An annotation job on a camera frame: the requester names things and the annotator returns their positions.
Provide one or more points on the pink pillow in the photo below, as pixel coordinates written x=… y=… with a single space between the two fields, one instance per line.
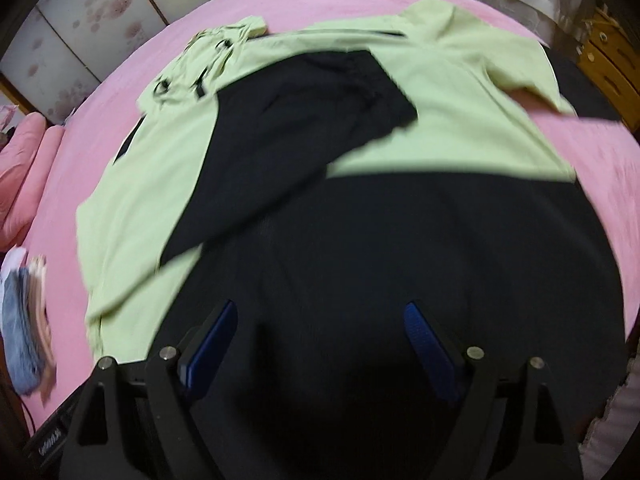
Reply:
x=22 y=135
x=42 y=175

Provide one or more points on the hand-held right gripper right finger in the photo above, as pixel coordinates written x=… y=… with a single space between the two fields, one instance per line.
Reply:
x=430 y=350

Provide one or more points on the light green and black jacket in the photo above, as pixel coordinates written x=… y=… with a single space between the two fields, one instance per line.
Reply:
x=450 y=125

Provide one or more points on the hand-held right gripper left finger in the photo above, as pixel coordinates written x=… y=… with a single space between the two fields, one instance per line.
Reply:
x=210 y=345

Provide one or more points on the pink frilled cloth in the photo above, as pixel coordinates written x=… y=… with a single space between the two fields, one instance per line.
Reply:
x=615 y=420

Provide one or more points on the floral sliding door wardrobe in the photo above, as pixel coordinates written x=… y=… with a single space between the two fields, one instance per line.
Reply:
x=100 y=10

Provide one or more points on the yellow wooden drawer cabinet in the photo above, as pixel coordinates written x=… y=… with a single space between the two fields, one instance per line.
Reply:
x=610 y=60

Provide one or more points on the stack of folded clothes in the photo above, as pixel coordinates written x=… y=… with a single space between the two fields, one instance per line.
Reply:
x=22 y=320

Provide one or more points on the pink bed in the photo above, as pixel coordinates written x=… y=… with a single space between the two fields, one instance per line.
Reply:
x=325 y=5

